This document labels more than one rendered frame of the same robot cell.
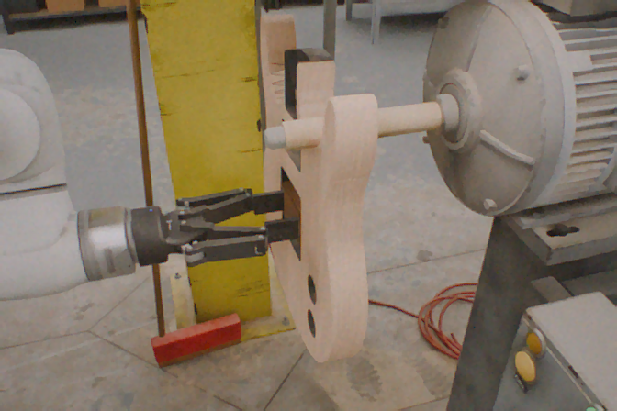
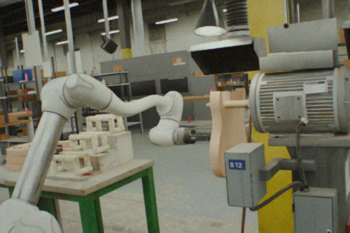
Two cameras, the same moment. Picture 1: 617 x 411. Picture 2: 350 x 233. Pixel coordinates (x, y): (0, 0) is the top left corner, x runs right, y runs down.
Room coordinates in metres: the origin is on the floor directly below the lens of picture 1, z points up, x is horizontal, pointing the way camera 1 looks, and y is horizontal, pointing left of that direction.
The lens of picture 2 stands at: (-0.70, -1.08, 1.39)
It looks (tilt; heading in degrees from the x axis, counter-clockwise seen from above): 7 degrees down; 48
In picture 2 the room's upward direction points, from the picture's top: 6 degrees counter-clockwise
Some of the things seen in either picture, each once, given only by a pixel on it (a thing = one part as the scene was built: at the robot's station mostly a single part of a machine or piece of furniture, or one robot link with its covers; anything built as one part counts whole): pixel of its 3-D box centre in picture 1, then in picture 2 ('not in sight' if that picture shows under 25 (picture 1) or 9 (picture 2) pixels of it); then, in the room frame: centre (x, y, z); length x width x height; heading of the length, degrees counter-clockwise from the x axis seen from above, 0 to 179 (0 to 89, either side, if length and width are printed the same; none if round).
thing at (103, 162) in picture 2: not in sight; (91, 160); (0.28, 0.74, 0.98); 0.27 x 0.16 x 0.09; 110
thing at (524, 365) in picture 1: (529, 364); not in sight; (0.36, -0.23, 1.07); 0.03 x 0.01 x 0.03; 16
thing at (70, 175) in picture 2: not in sight; (73, 174); (0.13, 0.69, 0.94); 0.27 x 0.15 x 0.01; 110
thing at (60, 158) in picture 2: not in sight; (63, 158); (0.09, 0.68, 1.04); 0.20 x 0.03 x 0.03; 109
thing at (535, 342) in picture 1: (533, 343); not in sight; (0.36, -0.22, 1.10); 0.03 x 0.01 x 0.03; 16
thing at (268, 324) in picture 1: (229, 297); not in sight; (1.50, 0.30, 0.02); 0.40 x 0.40 x 0.02; 16
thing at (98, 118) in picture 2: not in sight; (99, 118); (0.39, 0.78, 1.20); 0.20 x 0.03 x 0.03; 109
